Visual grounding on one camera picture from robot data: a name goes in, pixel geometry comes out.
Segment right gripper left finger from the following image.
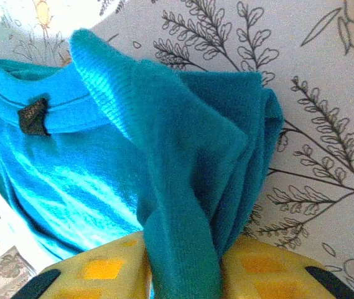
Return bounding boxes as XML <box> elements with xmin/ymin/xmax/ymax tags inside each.
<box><xmin>14</xmin><ymin>233</ymin><xmax>153</xmax><ymax>299</ymax></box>

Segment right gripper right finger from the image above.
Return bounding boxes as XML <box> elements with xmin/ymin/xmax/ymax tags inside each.
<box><xmin>219</xmin><ymin>237</ymin><xmax>354</xmax><ymax>299</ymax></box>

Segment blue t-shirt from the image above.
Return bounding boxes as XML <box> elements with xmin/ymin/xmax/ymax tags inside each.
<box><xmin>0</xmin><ymin>27</ymin><xmax>285</xmax><ymax>299</ymax></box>

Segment floral tablecloth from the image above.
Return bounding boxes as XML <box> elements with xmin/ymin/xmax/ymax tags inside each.
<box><xmin>0</xmin><ymin>0</ymin><xmax>354</xmax><ymax>299</ymax></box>

